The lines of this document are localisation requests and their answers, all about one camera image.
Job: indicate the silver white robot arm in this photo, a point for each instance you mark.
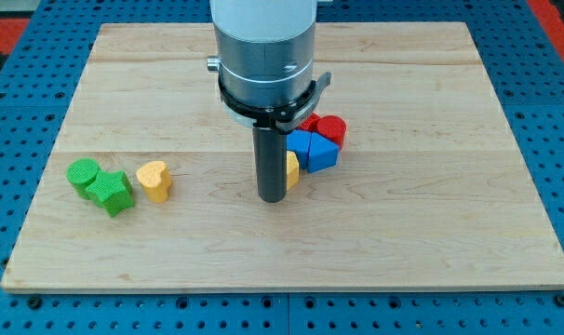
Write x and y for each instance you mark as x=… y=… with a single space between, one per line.
x=265 y=55

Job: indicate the blue cube block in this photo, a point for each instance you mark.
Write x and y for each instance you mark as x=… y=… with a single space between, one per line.
x=298 y=141

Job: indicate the yellow heart block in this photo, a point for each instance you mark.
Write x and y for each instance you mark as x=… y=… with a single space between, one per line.
x=155 y=180

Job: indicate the yellow block behind rod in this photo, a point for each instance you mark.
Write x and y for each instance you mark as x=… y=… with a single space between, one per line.
x=293 y=169

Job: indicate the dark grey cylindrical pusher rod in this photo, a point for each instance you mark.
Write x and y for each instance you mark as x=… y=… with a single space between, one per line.
x=270 y=151

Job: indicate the blue triangular block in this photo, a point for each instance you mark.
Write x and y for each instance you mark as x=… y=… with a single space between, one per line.
x=323 y=153

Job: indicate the red block at back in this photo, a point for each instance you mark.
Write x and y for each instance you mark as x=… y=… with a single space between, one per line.
x=309 y=124

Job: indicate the red cylinder block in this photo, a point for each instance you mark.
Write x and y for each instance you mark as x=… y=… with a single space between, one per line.
x=333 y=128

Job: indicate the light wooden board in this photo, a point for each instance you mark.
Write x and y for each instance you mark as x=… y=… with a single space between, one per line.
x=430 y=192

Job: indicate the green star block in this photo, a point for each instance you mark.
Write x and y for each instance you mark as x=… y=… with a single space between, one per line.
x=111 y=191

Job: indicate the green cylinder block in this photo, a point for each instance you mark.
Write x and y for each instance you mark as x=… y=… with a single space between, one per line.
x=81 y=173

